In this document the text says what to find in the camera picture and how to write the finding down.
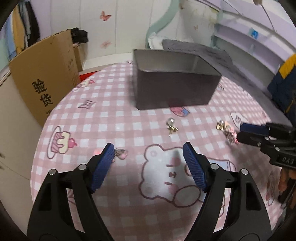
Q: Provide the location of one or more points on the mint green bed frame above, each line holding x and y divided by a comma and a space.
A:
160, 24

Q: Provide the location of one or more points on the black bag on boxes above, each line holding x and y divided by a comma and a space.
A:
79, 36

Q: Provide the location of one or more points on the white pillow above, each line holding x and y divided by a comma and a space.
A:
155, 41

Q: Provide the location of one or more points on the grey quilt on bed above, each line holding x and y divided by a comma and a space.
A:
221, 61

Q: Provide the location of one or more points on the pearl gold stud earring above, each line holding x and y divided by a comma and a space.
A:
171, 126

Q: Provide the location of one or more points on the grey metal tin box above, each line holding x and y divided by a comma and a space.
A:
166, 79

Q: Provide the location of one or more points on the hanging clothes row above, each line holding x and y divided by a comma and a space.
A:
21, 30

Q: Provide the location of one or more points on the person's right hand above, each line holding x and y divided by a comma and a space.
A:
285, 175

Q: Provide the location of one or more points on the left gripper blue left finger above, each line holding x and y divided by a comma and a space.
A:
100, 164

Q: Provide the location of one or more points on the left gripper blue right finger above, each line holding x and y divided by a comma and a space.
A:
196, 164

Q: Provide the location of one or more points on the small pink heart charm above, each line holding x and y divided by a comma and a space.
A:
120, 154

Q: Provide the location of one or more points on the white board on box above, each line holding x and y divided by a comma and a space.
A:
107, 60

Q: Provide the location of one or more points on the small brown cardboard box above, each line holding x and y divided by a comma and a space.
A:
79, 56

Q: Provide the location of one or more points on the pink checked cartoon tablecloth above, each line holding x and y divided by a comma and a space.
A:
150, 195

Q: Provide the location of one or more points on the lilac wall shelves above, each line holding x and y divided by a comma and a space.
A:
259, 38

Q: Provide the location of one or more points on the red storage box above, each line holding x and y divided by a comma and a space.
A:
86, 75

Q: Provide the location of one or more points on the yellow and navy jacket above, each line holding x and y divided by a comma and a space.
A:
282, 87

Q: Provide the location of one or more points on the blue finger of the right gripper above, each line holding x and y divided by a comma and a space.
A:
249, 139
255, 129

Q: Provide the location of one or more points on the large brown cardboard box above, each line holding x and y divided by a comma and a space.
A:
45, 73

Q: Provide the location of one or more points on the pearl pink bow earring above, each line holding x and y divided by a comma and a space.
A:
228, 131

